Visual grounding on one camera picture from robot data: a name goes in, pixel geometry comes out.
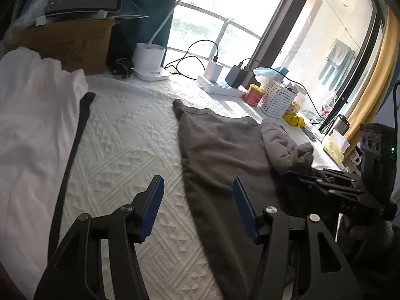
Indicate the plastic water bottle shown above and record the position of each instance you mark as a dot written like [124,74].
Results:
[328,105]

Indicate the white desk lamp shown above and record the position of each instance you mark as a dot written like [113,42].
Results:
[147,57]

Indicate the red yellow-lidded can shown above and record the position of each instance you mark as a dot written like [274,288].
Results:
[254,95]

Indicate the white power strip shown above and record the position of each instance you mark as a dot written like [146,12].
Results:
[220,88]

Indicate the yellow curtain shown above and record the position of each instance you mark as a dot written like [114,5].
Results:
[372,97]

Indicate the white charger adapter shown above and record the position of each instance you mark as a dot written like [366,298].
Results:
[212,71]

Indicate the brown cardboard box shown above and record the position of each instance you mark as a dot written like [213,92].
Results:
[77,44]

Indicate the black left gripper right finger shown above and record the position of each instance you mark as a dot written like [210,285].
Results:
[304,244]

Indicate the black charger adapter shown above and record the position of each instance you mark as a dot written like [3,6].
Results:
[236,76]

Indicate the dark grey t-shirt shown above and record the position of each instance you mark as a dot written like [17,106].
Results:
[215,151]

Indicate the yellow plush toy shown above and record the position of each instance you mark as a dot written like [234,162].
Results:
[291,116]

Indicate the white perforated basket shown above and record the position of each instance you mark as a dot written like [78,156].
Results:
[276,99]

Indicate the white textured tablecloth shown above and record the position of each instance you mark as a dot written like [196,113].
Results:
[127,132]

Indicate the blue face mask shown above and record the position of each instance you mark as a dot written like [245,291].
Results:
[264,74]

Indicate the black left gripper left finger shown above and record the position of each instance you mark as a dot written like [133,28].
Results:
[76,269]

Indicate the white folded garment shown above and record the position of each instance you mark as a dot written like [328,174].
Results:
[40,105]

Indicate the yellow tissue pack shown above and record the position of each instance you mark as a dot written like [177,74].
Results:
[335,145]

